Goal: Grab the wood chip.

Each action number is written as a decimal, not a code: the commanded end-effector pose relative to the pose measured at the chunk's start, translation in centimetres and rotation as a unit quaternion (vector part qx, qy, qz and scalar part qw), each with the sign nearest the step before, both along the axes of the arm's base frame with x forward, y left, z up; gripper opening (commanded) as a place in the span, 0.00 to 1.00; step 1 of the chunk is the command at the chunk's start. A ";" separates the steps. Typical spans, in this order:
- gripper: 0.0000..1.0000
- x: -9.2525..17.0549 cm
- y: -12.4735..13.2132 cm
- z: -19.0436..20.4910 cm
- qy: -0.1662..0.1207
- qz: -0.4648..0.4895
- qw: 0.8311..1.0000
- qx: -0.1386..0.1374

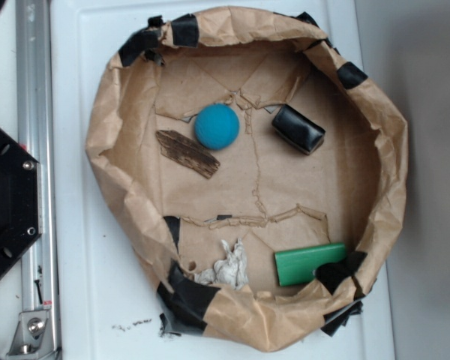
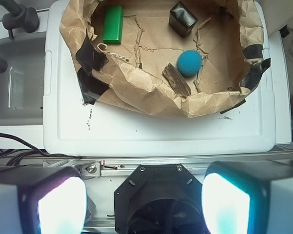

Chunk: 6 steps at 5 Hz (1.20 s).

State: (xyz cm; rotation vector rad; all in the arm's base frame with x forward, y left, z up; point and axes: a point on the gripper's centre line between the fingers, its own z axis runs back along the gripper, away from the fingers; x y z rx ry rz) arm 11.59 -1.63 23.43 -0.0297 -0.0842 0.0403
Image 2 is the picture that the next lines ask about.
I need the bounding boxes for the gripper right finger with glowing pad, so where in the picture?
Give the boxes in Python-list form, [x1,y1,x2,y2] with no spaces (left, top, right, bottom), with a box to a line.
[202,160,293,234]

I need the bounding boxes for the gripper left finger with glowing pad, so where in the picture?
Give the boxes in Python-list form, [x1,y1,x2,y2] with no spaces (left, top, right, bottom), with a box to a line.
[0,166,87,234]

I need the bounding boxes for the brown wood chip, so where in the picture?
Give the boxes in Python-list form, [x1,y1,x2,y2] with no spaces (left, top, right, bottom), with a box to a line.
[162,63,191,98]

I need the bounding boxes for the white plastic bin lid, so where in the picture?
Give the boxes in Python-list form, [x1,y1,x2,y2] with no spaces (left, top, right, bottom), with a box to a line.
[43,0,276,157]

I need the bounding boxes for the grey plastic tub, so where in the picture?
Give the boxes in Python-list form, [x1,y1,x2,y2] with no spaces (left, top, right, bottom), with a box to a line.
[0,32,45,126]

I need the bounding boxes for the black tape right patch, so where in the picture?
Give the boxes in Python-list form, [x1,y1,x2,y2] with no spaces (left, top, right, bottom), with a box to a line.
[219,44,272,115]

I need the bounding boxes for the black tape patch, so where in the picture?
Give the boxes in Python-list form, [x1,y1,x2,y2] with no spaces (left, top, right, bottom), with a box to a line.
[76,36,109,105]
[219,44,272,115]

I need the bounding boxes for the blue felt ball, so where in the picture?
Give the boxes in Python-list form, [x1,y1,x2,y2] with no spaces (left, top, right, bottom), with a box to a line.
[177,50,203,77]

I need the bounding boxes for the black tape left patch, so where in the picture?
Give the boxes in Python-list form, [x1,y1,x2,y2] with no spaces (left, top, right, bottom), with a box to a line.
[76,36,109,105]

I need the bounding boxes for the crumpled brown paper liner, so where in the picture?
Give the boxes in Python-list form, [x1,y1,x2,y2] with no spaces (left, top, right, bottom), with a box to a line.
[60,0,264,118]

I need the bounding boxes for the black clamp knob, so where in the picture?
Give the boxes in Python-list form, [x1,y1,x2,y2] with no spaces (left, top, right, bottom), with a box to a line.
[0,0,40,39]

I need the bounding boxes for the green rectangular block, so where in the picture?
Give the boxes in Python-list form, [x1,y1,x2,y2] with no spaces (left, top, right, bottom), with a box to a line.
[103,5,123,44]

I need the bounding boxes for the black rectangular block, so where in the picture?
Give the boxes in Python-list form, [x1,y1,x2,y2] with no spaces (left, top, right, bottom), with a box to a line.
[168,1,198,38]

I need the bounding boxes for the black cable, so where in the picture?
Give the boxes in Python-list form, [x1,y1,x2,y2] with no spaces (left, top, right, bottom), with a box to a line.
[0,131,83,161]

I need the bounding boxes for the aluminium extrusion rail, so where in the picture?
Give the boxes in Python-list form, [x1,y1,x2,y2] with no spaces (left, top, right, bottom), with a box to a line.
[42,150,293,178]

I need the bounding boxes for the black octagonal mount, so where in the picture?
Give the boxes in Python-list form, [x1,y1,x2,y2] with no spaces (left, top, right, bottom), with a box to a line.
[114,164,208,234]

